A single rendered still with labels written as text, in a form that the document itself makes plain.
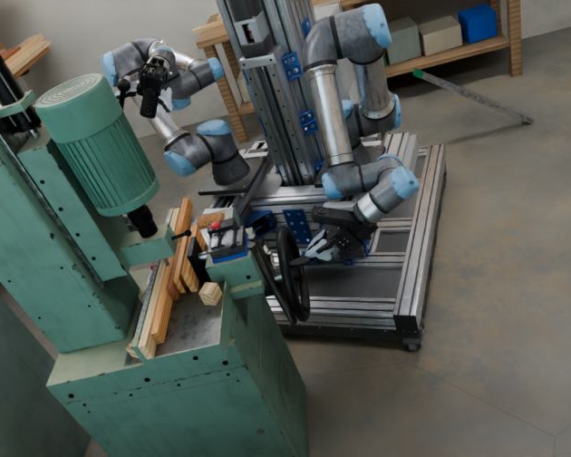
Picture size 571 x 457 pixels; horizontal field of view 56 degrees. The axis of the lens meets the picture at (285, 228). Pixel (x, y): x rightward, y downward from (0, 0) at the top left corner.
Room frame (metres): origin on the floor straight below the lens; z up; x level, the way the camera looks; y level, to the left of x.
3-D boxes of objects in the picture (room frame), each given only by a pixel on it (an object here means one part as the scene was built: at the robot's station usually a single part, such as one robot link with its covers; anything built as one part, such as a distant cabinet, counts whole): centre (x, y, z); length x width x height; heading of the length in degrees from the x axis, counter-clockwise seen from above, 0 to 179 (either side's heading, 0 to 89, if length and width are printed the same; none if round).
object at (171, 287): (1.27, 0.34, 0.92); 0.20 x 0.02 x 0.05; 169
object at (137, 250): (1.28, 0.38, 1.03); 0.14 x 0.07 x 0.09; 79
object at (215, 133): (1.91, 0.13, 0.98); 0.13 x 0.12 x 0.14; 117
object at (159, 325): (1.33, 0.35, 0.92); 0.63 x 0.02 x 0.04; 169
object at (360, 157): (1.67, -0.30, 0.87); 0.15 x 0.15 x 0.10
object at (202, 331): (1.26, 0.25, 0.87); 0.61 x 0.30 x 0.06; 169
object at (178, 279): (1.30, 0.31, 0.93); 0.21 x 0.02 x 0.06; 169
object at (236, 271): (1.24, 0.17, 0.91); 0.15 x 0.14 x 0.09; 169
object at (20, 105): (1.30, 0.49, 1.53); 0.08 x 0.08 x 0.17; 79
